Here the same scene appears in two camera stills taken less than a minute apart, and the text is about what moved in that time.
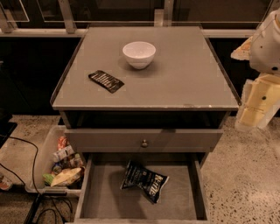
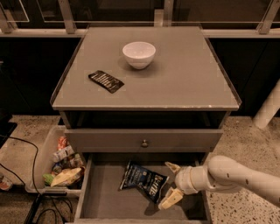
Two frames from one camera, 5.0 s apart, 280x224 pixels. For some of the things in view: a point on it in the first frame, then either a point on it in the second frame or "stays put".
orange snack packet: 62,142 stays put
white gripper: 266,51 -> 182,177
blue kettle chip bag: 150,183 stays put
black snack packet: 106,81 stays put
